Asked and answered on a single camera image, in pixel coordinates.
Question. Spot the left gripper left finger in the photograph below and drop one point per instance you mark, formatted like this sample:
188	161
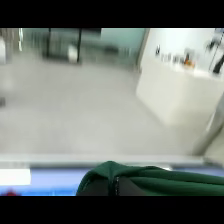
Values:
100	186

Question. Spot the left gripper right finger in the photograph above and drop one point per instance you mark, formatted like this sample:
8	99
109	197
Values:
128	188

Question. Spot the green garment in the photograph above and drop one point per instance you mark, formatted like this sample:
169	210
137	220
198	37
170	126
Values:
166	180

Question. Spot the white counter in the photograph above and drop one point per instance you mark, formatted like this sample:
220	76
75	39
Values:
173	93

